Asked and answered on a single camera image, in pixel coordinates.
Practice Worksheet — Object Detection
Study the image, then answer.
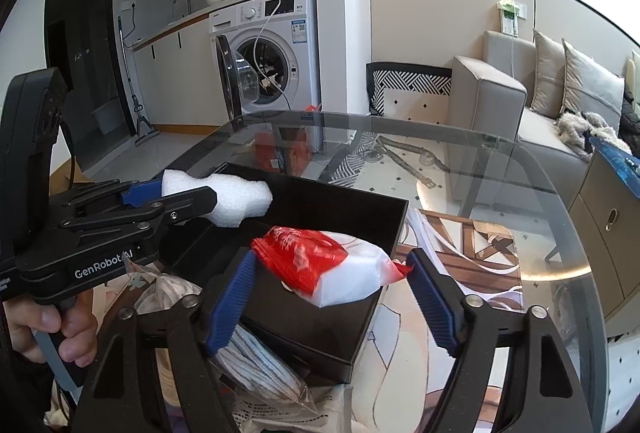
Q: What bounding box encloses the white foam piece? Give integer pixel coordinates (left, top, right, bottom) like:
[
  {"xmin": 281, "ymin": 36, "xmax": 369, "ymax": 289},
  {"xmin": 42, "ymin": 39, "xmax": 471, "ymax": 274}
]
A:
[{"xmin": 162, "ymin": 170, "xmax": 272, "ymax": 228}]

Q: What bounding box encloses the red and white plastic bag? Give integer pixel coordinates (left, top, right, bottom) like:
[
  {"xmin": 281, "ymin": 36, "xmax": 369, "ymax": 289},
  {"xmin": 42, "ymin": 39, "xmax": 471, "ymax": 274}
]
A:
[{"xmin": 250, "ymin": 226, "xmax": 411, "ymax": 309}]

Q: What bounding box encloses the person's left hand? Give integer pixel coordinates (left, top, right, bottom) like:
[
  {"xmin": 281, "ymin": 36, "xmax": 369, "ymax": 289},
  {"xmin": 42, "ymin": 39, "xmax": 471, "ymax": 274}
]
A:
[{"xmin": 3, "ymin": 291, "xmax": 98, "ymax": 368}]

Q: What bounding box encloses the anime printed desk mat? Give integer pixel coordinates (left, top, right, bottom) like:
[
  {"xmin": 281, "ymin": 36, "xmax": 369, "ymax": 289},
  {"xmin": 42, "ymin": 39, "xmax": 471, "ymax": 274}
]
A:
[{"xmin": 44, "ymin": 202, "xmax": 526, "ymax": 433}]

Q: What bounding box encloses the striped cloth in clear bag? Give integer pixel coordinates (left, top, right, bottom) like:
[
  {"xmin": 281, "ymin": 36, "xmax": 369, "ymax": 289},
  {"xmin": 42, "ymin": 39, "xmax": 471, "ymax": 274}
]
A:
[{"xmin": 127, "ymin": 262, "xmax": 318, "ymax": 427}]

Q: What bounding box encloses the red box on floor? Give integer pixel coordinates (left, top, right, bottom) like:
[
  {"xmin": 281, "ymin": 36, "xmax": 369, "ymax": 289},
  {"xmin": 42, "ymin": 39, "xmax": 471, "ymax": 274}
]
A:
[{"xmin": 252, "ymin": 104, "xmax": 323, "ymax": 177}]

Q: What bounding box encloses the black storage box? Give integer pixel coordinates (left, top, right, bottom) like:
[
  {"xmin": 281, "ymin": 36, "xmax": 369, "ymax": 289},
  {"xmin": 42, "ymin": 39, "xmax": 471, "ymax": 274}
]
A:
[{"xmin": 158, "ymin": 161, "xmax": 411, "ymax": 385}]

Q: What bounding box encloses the beige sofa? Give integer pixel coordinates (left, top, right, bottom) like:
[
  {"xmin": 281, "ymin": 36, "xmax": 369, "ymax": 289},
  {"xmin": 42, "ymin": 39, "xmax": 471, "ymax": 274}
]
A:
[{"xmin": 446, "ymin": 31, "xmax": 589, "ymax": 211}]

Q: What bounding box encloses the white washing machine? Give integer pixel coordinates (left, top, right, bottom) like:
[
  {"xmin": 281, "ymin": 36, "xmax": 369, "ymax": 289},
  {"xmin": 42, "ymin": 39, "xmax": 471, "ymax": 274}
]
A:
[{"xmin": 208, "ymin": 0, "xmax": 321, "ymax": 119}]

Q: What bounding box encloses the beige side cabinet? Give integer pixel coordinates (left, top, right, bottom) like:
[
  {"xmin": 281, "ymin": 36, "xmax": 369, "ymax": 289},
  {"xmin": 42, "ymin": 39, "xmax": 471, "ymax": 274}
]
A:
[{"xmin": 570, "ymin": 144, "xmax": 640, "ymax": 338}]

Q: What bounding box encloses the black white patterned chair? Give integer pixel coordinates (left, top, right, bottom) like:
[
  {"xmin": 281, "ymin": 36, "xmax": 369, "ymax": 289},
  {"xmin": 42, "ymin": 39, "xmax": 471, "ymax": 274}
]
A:
[{"xmin": 366, "ymin": 61, "xmax": 452, "ymax": 123}]

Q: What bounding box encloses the grey fluffy blanket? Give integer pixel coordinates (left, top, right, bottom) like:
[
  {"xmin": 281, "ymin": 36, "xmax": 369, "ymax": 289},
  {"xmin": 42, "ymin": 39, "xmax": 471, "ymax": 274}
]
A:
[{"xmin": 555, "ymin": 111, "xmax": 631, "ymax": 162}]

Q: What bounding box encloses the grey cushion left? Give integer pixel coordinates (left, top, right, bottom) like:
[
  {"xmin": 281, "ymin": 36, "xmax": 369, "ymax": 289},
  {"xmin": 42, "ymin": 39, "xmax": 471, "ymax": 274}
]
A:
[{"xmin": 530, "ymin": 31, "xmax": 566, "ymax": 119}]

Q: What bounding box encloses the grey cushion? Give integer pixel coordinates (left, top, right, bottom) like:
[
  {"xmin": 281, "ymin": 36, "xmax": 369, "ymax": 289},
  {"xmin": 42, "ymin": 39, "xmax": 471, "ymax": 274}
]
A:
[
  {"xmin": 562, "ymin": 41, "xmax": 625, "ymax": 130},
  {"xmin": 530, "ymin": 31, "xmax": 566, "ymax": 119}
]

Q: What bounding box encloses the black jacket on sofa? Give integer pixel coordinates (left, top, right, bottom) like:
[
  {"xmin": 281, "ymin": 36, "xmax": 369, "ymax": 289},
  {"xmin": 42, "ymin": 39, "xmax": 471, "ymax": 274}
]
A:
[{"xmin": 618, "ymin": 86, "xmax": 640, "ymax": 158}]

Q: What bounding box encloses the grey cushion right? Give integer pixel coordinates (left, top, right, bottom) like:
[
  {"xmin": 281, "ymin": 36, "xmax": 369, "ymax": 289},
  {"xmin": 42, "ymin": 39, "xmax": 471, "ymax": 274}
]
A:
[{"xmin": 562, "ymin": 41, "xmax": 625, "ymax": 130}]

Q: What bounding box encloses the white charging cable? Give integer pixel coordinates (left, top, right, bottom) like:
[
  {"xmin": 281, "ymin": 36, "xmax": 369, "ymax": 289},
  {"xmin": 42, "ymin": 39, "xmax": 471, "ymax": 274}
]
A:
[{"xmin": 240, "ymin": 0, "xmax": 303, "ymax": 114}]

